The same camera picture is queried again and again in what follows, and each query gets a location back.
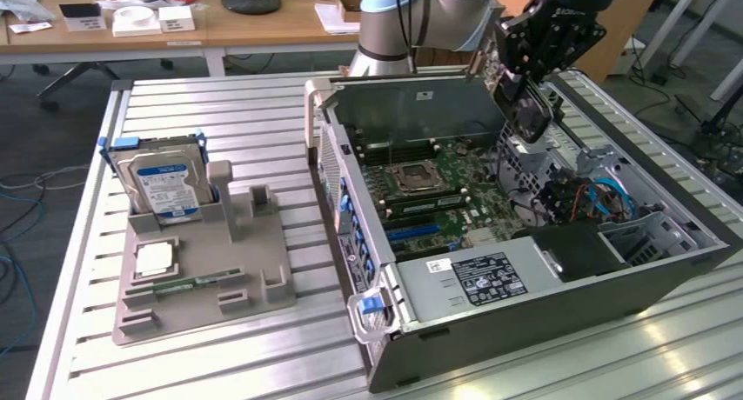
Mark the black open PC case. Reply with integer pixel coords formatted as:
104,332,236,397
304,63,732,395

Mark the blue expansion slot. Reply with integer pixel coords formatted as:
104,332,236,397
384,223,441,241

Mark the blue data wire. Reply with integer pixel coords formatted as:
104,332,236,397
584,177,638,222

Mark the clear plastic bag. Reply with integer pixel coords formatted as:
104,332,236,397
0,0,57,23

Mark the grey parts rack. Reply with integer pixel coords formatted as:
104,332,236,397
112,158,300,347

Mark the white paper stack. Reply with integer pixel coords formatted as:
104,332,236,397
312,2,362,35

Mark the white block black top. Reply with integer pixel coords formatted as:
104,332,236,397
58,3,109,31

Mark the green low-profile graphics card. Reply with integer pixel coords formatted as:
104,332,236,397
462,47,552,143

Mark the silver CPU socket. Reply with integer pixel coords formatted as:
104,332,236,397
389,160,445,197

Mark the white square box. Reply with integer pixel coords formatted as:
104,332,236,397
110,15,162,38

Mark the white card red print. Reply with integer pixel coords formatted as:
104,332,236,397
8,20,52,34

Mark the black chair base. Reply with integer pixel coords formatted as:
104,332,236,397
30,58,174,112

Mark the wooden desk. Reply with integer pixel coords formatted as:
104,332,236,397
0,0,209,66
205,0,526,77

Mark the small white box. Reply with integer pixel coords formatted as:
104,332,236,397
156,4,196,33

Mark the silver CPU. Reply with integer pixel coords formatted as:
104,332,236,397
133,242,178,276

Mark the grey power supply unit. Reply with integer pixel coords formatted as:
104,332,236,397
397,237,564,323

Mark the silver drive cage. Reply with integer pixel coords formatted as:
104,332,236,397
496,112,581,188

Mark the hard disk blue carrier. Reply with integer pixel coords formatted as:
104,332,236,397
96,132,218,226

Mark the white table frame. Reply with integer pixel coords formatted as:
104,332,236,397
634,0,743,101

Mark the silver disk bay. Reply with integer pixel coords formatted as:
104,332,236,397
596,210,701,269

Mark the white tape roll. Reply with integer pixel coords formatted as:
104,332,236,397
113,6,154,26

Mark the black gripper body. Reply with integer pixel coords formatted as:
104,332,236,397
521,0,625,27

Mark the green motherboard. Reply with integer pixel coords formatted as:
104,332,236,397
345,125,532,264

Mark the black fan shroud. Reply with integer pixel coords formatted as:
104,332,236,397
518,223,630,283

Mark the green RAM stick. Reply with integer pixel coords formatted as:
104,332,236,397
385,194,469,217
124,267,245,296

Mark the silver chipset heatsink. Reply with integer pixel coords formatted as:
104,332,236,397
461,227,498,248

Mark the black equipment stand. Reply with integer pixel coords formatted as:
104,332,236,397
672,69,743,179

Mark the blue floor cable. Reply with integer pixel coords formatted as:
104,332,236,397
0,186,45,357

